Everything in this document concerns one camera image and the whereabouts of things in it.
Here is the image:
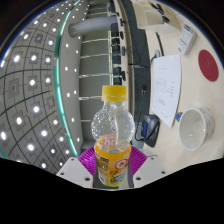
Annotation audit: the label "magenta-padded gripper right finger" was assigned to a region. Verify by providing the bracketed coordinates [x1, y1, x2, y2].
[127, 145, 168, 188]

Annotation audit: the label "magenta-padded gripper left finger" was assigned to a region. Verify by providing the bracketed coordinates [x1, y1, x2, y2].
[55, 145, 98, 188]

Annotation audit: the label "yellow-capped clear drink bottle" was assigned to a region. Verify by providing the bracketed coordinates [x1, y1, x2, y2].
[90, 84, 136, 188]

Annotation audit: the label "black desk phone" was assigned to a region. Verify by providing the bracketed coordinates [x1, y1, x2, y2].
[139, 114, 162, 149]

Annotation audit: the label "white dotted mug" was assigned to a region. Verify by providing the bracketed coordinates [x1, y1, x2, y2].
[175, 107, 216, 153]

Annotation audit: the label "white printed paper sheets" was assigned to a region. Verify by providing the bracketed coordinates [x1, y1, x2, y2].
[149, 54, 183, 129]

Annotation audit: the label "ceiling lights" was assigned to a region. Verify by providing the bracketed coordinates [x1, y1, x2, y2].
[0, 0, 84, 171]

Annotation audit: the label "long curved conference desk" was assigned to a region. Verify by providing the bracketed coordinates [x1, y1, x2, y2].
[114, 0, 149, 118]

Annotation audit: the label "flat round red coaster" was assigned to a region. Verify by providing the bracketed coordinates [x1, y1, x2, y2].
[197, 49, 220, 83]

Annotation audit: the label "row of black office chairs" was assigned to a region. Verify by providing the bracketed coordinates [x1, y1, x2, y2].
[108, 1, 128, 87]

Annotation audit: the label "white remote control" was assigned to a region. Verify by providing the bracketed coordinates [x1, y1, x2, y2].
[176, 23, 198, 56]

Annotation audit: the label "small tan cardboard box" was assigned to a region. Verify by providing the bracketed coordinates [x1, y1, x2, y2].
[133, 0, 183, 34]

